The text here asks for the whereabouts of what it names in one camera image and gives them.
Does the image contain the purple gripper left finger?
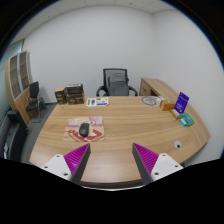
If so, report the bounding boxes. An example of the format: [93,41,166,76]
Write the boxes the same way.
[40,143,92,185]

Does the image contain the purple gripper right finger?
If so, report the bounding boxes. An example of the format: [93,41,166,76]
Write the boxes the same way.
[131,142,184,185]

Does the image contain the black computer mouse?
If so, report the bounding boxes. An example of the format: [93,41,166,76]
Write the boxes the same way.
[79,123,90,137]

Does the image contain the cartoon printed mouse pad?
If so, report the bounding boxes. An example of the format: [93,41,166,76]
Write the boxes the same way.
[63,116,105,142]

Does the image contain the blue small packet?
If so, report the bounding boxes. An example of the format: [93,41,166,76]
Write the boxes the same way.
[179,118,187,127]

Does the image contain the small yellow box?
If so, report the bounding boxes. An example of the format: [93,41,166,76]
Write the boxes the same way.
[170,109,181,119]

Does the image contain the orange cardboard box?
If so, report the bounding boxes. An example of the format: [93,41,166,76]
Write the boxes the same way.
[160,100,175,111]

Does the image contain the green packet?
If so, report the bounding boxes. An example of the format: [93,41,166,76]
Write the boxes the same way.
[181,113,194,126]

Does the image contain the white green leaflet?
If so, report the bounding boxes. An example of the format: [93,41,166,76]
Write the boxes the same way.
[86,97,109,107]

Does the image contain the purple standing card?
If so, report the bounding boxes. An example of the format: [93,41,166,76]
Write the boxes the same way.
[174,92,189,114]

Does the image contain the small brown box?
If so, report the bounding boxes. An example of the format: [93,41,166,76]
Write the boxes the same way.
[54,87,67,104]

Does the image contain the dark brown open box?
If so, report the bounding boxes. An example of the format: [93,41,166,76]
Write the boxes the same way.
[66,83,84,105]

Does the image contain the wooden side cabinet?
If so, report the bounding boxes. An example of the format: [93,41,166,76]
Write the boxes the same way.
[139,78,177,100]

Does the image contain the black visitor chair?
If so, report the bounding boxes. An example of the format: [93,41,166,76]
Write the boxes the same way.
[26,81,47,116]

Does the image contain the black mesh office chair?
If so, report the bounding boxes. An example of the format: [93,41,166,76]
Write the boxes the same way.
[96,68,138,97]

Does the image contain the wooden bookshelf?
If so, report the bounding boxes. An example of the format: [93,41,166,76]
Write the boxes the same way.
[5,51,33,124]

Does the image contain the desk cable grommet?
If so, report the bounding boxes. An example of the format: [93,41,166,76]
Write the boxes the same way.
[174,140,182,149]

